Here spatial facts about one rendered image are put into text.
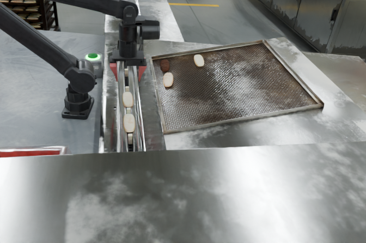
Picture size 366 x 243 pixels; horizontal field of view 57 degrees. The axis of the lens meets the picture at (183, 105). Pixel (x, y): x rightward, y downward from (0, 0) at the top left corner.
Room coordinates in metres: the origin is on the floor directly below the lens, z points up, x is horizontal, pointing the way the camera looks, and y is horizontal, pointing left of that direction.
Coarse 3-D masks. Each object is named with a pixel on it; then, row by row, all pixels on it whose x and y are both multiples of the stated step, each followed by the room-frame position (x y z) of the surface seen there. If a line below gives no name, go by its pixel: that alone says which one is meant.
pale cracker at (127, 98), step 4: (128, 92) 1.05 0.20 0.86; (124, 96) 1.01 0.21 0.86; (128, 96) 1.01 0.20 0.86; (132, 96) 1.02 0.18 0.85; (124, 100) 0.99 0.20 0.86; (128, 100) 0.99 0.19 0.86; (132, 100) 0.99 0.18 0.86; (124, 104) 0.97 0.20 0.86; (128, 104) 0.97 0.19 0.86; (132, 104) 0.97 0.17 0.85
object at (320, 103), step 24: (216, 48) 1.33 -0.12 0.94; (240, 48) 1.32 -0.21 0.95; (264, 48) 1.31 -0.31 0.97; (264, 72) 1.12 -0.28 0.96; (192, 96) 0.98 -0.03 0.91; (216, 96) 0.97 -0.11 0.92; (264, 96) 0.96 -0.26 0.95; (288, 96) 0.95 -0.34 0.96; (312, 96) 0.94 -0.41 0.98; (192, 120) 0.85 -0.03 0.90; (240, 120) 0.83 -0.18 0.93
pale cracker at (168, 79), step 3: (168, 72) 1.14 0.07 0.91; (165, 75) 1.11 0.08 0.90; (168, 75) 1.11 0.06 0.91; (171, 75) 1.11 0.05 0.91; (165, 78) 1.09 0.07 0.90; (168, 78) 1.09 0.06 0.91; (171, 78) 1.09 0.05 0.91; (165, 81) 1.07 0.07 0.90; (168, 81) 1.07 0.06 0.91; (171, 81) 1.07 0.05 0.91; (165, 84) 1.05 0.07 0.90; (168, 84) 1.05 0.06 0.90; (171, 84) 1.05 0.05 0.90
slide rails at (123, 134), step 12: (120, 72) 1.20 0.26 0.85; (132, 72) 1.21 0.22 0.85; (120, 84) 1.11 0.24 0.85; (132, 84) 1.12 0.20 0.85; (120, 96) 1.02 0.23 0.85; (120, 108) 0.95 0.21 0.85; (132, 108) 0.95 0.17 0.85; (120, 120) 0.88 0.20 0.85; (120, 132) 0.82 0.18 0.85; (132, 132) 0.82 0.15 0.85; (120, 144) 0.76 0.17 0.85
